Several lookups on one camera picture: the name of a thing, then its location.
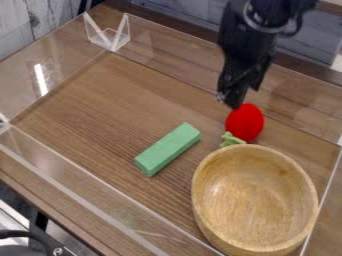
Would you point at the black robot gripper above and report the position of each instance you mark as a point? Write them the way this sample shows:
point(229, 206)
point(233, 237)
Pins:
point(249, 54)

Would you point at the red plush strawberry toy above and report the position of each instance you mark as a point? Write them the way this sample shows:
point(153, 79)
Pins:
point(244, 125)

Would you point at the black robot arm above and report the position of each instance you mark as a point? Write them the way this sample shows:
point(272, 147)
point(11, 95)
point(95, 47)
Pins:
point(252, 25)

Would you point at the green rectangular block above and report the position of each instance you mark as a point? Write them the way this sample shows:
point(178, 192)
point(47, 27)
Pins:
point(167, 149)

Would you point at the grey sofa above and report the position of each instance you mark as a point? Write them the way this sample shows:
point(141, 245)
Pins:
point(318, 40)

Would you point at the wooden bowl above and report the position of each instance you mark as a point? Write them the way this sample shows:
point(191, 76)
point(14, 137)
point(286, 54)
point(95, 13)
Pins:
point(254, 201)

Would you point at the clear acrylic corner bracket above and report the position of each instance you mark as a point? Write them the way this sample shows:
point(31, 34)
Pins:
point(109, 38)

